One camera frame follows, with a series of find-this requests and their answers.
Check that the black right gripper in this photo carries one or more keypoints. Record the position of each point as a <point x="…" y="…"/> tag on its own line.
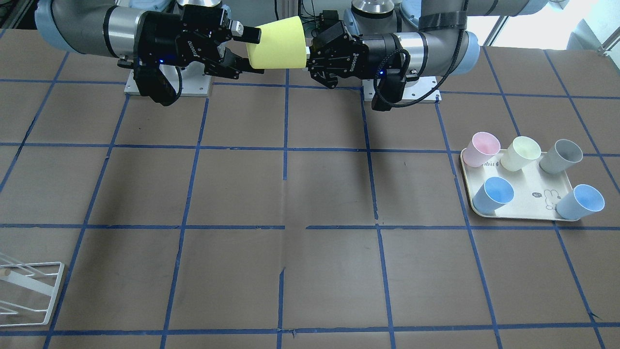
<point x="158" y="33"/>

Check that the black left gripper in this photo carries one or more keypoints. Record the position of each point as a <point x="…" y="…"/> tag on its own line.
<point x="379" y="48"/>

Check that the yellow plastic cup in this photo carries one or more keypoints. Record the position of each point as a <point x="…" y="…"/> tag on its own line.
<point x="282" y="46"/>

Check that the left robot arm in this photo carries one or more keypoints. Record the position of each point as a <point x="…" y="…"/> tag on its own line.
<point x="433" y="43"/>

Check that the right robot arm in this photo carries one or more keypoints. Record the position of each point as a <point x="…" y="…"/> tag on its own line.
<point x="103" y="27"/>

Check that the pink plastic cup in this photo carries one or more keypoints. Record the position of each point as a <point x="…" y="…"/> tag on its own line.
<point x="482" y="147"/>

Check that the pale green plastic cup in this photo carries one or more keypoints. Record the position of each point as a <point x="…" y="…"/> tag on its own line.
<point x="521" y="152"/>

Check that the blue cup far corner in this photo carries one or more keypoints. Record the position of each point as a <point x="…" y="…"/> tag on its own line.
<point x="495" y="193"/>

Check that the grey plastic cup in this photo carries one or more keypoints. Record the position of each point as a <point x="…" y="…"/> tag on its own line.
<point x="561" y="156"/>

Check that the blue cup near bunny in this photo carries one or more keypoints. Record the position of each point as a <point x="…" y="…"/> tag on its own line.
<point x="582" y="201"/>

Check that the cream serving tray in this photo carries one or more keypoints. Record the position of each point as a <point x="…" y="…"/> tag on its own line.
<point x="536" y="192"/>

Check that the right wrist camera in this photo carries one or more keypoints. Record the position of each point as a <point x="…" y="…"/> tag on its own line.
<point x="153" y="83"/>

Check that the white wire cup rack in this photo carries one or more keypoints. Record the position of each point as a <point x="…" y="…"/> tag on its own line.
<point x="29" y="292"/>

